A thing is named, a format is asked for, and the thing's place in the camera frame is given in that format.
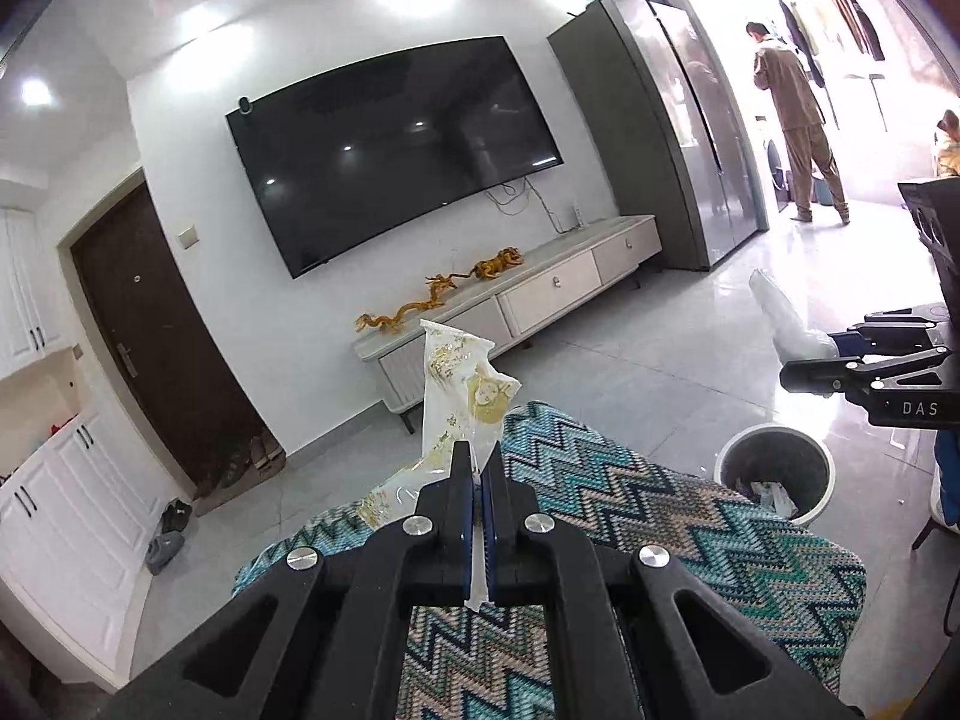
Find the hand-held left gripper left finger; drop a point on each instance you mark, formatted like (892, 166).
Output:
(469, 540)

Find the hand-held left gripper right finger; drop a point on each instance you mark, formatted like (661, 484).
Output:
(489, 540)

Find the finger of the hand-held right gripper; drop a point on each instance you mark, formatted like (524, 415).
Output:
(817, 376)
(885, 339)

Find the clear white plastic bag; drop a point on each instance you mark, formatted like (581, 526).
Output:
(787, 315)

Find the grey round trash bin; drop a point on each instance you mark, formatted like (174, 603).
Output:
(742, 457)

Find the gold printed clear wrapper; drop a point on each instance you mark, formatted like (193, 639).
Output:
(457, 390)

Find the teal bucket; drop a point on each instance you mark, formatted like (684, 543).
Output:
(825, 193)

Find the zigzag knitted blanket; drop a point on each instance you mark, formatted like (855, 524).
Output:
(675, 540)

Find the orange and white object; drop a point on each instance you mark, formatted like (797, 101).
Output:
(949, 146)

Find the washing machine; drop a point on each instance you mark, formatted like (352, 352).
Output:
(772, 157)

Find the tan shoe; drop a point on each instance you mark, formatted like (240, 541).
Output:
(261, 456)
(275, 448)

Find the brown doormat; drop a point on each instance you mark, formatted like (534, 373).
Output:
(240, 499)

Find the dark brown shoe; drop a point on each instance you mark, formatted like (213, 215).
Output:
(238, 465)
(212, 480)

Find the golden dragon figurine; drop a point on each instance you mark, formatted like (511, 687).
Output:
(442, 286)

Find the grey television stand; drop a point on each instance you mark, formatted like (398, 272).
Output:
(555, 285)

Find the golden tiger figurine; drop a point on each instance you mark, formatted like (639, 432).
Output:
(499, 262)

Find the grey steel refrigerator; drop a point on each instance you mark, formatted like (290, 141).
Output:
(675, 135)

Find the black sneaker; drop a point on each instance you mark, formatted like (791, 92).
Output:
(172, 519)
(184, 511)

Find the white power strip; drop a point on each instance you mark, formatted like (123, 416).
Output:
(577, 214)

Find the grey slipper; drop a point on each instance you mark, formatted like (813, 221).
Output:
(165, 551)

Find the dark hanging garment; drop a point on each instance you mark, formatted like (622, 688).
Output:
(799, 30)

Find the brown hanging garment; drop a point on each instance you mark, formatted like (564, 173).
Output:
(855, 15)

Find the dark brown door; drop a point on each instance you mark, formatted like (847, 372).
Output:
(165, 345)

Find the white lower cabinet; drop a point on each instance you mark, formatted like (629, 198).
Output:
(75, 525)

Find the white cabinet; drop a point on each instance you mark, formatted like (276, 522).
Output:
(75, 525)
(22, 292)

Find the small webcam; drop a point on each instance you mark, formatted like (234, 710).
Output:
(245, 104)

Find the white upper cabinet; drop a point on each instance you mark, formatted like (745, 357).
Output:
(22, 292)

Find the black wall television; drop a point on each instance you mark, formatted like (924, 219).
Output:
(390, 157)

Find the beige light switch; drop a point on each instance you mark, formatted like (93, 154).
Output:
(187, 236)

